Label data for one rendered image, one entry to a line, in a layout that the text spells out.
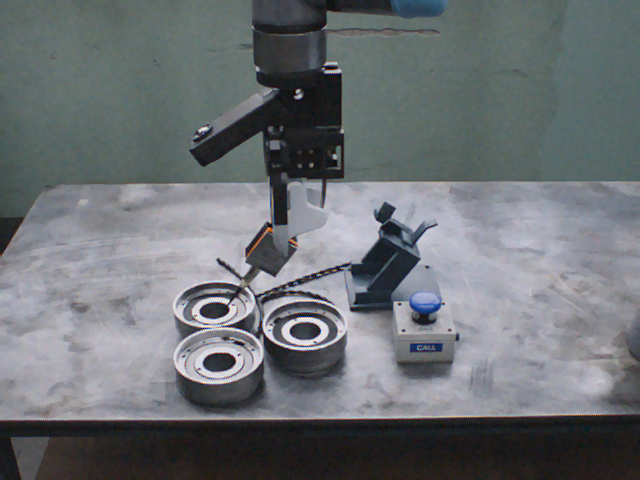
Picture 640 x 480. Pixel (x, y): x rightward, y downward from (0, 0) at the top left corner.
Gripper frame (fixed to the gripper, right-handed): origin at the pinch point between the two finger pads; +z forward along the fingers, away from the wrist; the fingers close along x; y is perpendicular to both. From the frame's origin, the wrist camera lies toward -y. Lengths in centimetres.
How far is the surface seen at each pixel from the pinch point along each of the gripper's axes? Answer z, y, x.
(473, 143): 56, 74, 157
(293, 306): 13.6, 2.1, 6.5
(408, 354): 15.8, 15.3, -2.7
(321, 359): 15.0, 4.5, -3.4
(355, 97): 41, 36, 161
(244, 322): 13.7, -4.3, 3.9
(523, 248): 16.8, 38.7, 22.0
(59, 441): 42, -34, 17
